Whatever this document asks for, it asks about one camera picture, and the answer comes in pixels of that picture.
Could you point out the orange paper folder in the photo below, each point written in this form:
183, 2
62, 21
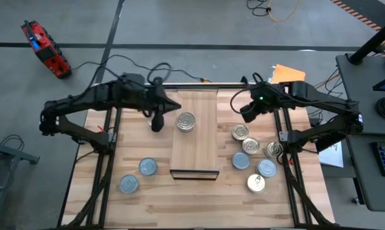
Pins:
289, 75

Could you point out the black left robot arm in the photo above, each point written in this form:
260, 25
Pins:
83, 96

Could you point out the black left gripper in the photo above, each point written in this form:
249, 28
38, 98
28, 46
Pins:
147, 99

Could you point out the grey metal stand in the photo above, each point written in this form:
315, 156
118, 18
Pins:
16, 153

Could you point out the white paper sheet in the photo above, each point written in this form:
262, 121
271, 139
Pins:
334, 156

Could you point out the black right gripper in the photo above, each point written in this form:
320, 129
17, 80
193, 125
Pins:
267, 99

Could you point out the black metal pole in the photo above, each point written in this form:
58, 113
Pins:
371, 44

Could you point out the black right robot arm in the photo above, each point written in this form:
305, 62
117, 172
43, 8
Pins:
323, 99

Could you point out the black desk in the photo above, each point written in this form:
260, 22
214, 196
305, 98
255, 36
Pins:
358, 96

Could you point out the wooden shelf with black frame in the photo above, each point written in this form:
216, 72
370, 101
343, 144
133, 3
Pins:
195, 150

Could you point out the silver-lid teal-label can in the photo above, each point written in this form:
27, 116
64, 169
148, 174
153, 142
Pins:
267, 168
129, 183
147, 166

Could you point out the black aluminium rig frame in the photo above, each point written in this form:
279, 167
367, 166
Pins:
195, 86

